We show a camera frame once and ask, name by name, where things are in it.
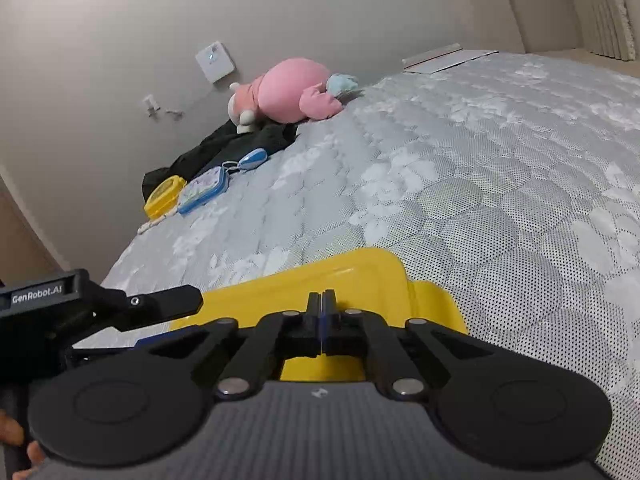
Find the yellow toy case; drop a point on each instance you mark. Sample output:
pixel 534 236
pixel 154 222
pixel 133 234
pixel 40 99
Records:
pixel 162 196

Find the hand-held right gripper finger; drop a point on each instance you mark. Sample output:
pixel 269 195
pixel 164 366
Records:
pixel 326 327
pixel 315 325

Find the white wall device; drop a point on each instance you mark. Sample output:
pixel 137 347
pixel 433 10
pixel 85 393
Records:
pixel 215 61

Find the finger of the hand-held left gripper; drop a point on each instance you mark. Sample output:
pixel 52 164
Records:
pixel 150 302
pixel 107 353

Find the black cloth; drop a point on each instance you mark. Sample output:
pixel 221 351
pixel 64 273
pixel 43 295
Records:
pixel 220 152

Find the pink plush toy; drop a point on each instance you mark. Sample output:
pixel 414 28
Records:
pixel 287 87

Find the beige curtain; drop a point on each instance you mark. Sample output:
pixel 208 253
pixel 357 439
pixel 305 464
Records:
pixel 607 5

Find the person's left hand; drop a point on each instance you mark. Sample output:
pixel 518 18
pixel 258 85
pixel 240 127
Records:
pixel 11 427

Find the yellow plastic lid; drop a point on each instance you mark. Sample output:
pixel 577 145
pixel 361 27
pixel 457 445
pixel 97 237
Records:
pixel 360 280

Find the grey floral mattress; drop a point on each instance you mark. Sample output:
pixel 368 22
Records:
pixel 475 185

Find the blue white small scissors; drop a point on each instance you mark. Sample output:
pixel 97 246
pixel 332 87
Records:
pixel 250 160

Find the blue-framed toy tablet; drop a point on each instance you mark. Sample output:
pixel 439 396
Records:
pixel 202 190

